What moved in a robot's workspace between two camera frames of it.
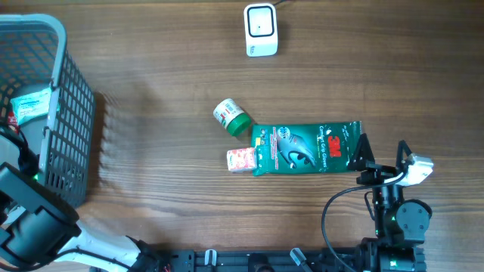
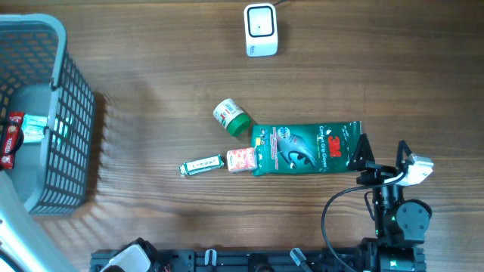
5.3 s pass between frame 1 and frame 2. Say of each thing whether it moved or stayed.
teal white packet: moved
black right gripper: stayed
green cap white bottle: stayed
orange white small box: stayed
